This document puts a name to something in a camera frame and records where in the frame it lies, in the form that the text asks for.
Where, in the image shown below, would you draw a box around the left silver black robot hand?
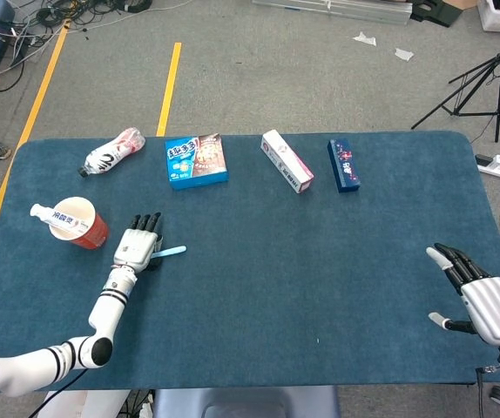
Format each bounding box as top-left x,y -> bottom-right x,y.
112,212 -> 165,273

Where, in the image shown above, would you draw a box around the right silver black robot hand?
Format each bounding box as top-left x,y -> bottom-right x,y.
425,242 -> 500,347

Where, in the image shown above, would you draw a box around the light blue toothbrush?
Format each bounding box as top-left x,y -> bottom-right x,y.
152,246 -> 187,259

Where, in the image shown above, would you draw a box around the red paper cup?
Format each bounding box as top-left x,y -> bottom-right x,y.
49,196 -> 110,250

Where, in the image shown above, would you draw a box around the white toothpaste tube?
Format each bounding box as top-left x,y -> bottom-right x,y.
30,203 -> 91,233

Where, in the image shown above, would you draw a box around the white pink toothpaste box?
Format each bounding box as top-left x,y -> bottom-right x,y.
260,129 -> 315,195

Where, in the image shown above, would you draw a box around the plastic bottle white red label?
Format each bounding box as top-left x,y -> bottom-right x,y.
78,126 -> 146,179

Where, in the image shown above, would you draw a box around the blue cookie box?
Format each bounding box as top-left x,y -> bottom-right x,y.
164,132 -> 230,192

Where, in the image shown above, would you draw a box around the blue table mat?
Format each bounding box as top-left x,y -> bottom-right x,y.
0,130 -> 500,394

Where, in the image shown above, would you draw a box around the white robot body panel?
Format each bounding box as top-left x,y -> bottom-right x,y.
36,389 -> 132,418

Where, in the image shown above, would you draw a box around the dark blue narrow box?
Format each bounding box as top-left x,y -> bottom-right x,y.
327,138 -> 361,194

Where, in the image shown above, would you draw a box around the black foam pieces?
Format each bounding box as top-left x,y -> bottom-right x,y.
409,0 -> 464,28

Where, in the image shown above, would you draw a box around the aluminium profile rails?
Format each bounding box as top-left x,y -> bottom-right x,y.
252,0 -> 415,26

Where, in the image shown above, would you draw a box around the tangled floor cables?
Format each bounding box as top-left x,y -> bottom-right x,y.
0,0 -> 194,93

